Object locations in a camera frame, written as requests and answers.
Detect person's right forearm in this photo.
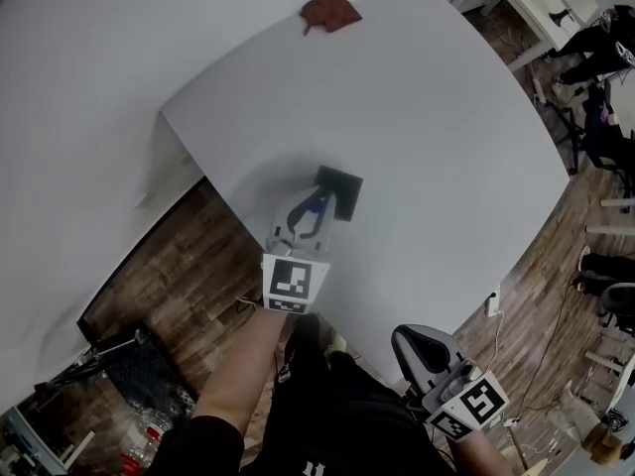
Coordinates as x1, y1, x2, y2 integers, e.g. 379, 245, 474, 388
463, 428, 527, 476

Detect grey office chair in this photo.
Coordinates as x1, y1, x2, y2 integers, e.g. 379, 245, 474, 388
598, 282, 635, 337

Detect green shoe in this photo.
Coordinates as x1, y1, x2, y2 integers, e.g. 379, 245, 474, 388
324, 335, 349, 362

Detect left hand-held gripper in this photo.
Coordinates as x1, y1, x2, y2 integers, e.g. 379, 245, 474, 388
261, 184, 339, 315

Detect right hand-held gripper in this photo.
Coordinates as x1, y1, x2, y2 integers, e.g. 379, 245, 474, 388
390, 322, 511, 444

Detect crumpled brown cloth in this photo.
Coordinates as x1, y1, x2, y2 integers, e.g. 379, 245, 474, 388
299, 0, 363, 37

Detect person's left forearm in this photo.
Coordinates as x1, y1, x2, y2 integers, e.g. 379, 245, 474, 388
190, 308, 299, 438

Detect clear plastic bottle red cap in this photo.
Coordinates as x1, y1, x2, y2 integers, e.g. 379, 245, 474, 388
118, 407, 175, 473

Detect black trousers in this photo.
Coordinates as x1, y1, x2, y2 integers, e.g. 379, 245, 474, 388
282, 312, 358, 382

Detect black metal-framed cart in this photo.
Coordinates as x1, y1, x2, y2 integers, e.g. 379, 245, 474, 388
33, 328, 199, 418

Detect black square pad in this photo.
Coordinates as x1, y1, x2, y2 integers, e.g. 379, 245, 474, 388
316, 165, 364, 223

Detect black office chair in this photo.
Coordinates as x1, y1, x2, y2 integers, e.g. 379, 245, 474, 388
565, 84, 635, 198

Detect black shirt white print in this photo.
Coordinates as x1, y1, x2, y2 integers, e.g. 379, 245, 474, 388
157, 349, 452, 476

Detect beige bag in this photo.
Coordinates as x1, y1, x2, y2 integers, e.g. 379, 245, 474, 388
579, 419, 627, 465

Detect white side table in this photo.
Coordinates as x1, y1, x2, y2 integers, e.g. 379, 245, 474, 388
449, 0, 599, 53

